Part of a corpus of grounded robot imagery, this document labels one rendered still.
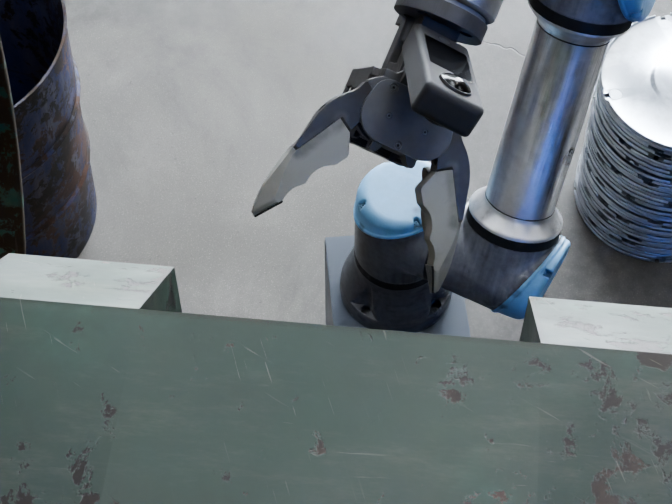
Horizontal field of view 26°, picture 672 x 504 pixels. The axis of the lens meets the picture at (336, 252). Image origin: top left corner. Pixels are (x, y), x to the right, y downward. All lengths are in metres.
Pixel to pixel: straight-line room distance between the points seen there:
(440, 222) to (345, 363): 0.38
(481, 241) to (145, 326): 1.04
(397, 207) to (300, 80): 1.03
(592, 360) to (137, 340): 0.22
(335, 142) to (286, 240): 1.50
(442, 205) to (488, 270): 0.67
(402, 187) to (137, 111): 1.05
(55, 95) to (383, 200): 0.66
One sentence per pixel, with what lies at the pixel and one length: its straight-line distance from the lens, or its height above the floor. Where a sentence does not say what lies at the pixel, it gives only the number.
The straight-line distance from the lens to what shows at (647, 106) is 2.38.
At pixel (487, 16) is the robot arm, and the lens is 1.09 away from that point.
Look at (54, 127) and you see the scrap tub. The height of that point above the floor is 0.36.
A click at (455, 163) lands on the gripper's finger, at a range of 1.08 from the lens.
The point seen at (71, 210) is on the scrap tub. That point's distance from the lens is 2.46.
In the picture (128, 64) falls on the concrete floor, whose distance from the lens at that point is 2.82.
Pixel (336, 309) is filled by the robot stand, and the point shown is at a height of 0.45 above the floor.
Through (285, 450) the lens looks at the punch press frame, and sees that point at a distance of 0.69.
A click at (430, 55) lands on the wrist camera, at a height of 1.35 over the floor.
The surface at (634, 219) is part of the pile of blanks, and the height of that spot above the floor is 0.11.
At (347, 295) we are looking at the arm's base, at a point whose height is 0.48.
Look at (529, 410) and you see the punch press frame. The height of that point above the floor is 1.50.
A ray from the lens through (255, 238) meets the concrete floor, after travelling 2.56.
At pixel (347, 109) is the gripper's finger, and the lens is 1.06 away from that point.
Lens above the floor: 2.12
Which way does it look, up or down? 57 degrees down
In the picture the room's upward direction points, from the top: straight up
